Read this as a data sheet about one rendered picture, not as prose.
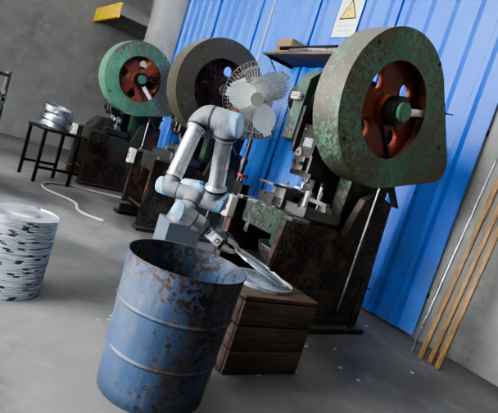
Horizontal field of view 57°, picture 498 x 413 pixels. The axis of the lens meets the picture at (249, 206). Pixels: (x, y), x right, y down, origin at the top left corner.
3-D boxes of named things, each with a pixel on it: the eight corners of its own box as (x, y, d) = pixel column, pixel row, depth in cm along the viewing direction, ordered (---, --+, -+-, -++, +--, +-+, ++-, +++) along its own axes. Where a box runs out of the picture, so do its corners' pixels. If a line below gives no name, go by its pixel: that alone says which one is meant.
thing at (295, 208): (302, 218, 252) (306, 207, 252) (256, 197, 288) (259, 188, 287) (338, 226, 271) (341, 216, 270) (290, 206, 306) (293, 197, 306)
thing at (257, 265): (272, 283, 188) (273, 283, 188) (224, 243, 201) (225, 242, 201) (292, 290, 214) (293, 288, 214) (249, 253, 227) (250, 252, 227)
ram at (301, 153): (301, 171, 263) (318, 121, 260) (286, 166, 275) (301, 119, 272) (322, 178, 274) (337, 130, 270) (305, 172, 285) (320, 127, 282)
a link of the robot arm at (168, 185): (193, 94, 214) (151, 186, 201) (215, 101, 212) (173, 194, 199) (198, 107, 225) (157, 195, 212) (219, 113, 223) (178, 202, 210)
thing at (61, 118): (31, 181, 448) (52, 102, 440) (14, 170, 477) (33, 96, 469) (69, 187, 479) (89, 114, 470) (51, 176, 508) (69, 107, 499)
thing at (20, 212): (43, 229, 186) (43, 227, 186) (-28, 208, 184) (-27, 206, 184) (68, 218, 215) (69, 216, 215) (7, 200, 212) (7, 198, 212)
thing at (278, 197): (266, 205, 255) (273, 182, 254) (252, 198, 266) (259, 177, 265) (297, 212, 271) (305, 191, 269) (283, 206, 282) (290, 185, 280)
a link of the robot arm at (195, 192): (183, 176, 205) (173, 195, 199) (206, 183, 203) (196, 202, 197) (185, 187, 211) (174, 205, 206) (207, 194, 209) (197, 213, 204)
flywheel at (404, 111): (369, 24, 201) (461, 47, 242) (337, 26, 217) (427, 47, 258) (344, 183, 219) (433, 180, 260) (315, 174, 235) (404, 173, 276)
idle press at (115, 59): (73, 186, 492) (116, 27, 474) (48, 167, 567) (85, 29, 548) (190, 209, 592) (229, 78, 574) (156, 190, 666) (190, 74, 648)
